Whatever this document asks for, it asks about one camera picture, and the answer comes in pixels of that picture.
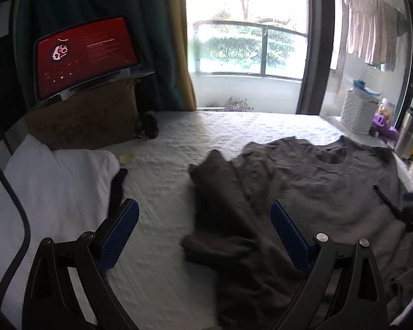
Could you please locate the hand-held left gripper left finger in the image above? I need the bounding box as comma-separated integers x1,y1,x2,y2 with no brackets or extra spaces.
22,198,140,330

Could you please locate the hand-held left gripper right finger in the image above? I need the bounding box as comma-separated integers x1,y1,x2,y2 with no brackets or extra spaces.
270,199,389,330

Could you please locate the dark gray t-shirt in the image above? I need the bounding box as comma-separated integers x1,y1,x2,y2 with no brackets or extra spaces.
181,136,413,329

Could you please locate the steel thermos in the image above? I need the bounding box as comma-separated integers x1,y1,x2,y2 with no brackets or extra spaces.
394,107,413,160

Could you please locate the purple plush toy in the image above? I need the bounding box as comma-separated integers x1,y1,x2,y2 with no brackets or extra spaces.
372,113,400,141

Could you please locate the white pillow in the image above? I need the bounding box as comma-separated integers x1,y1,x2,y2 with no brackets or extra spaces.
0,133,121,330

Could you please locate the white woven basket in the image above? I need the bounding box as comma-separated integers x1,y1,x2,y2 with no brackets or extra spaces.
341,89,379,134

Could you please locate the clear snack jar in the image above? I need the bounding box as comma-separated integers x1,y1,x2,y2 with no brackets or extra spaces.
380,98,395,117

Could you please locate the small dark object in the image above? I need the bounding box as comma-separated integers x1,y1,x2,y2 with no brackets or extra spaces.
134,111,159,140

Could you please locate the blue item on basket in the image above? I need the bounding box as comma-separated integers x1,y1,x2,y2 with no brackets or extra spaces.
353,79,382,98

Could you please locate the brown cardboard box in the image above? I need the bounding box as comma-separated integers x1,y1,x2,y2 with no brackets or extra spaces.
26,77,140,150

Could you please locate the dry plant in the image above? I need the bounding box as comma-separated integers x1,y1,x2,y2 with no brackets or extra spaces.
224,97,254,112

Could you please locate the gray hanging garment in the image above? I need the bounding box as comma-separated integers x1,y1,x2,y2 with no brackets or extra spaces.
379,3,408,73

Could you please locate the pink hanging garment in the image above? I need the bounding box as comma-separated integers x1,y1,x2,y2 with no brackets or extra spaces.
344,0,386,66

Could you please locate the dark balcony railing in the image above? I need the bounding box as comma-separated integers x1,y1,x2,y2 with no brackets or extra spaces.
193,20,308,79

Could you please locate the yellow curtain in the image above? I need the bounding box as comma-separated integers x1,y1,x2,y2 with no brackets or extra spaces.
165,0,197,111

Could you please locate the tablet with red screen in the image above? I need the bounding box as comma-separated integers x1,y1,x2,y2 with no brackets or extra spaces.
34,15,142,103

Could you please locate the black strap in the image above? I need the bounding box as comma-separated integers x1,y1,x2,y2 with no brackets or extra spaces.
107,168,129,215

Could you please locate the thick black cable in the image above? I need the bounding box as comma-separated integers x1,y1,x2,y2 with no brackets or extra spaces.
0,134,31,303

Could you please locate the dark sliding door frame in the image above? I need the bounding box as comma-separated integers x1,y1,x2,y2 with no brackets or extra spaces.
296,0,334,115

